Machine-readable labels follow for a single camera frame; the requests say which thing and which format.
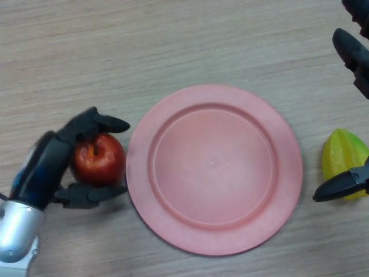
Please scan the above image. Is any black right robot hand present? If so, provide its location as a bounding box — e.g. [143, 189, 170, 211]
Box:
[312, 0, 369, 203]

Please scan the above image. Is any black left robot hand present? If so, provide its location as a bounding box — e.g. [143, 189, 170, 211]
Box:
[9, 106, 131, 214]

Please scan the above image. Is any red apple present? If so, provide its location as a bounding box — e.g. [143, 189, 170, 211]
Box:
[71, 133, 127, 188]

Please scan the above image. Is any pink plastic plate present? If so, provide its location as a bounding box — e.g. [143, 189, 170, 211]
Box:
[125, 84, 304, 257]

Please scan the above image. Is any yellow green starfruit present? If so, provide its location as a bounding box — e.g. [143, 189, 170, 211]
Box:
[321, 129, 369, 201]

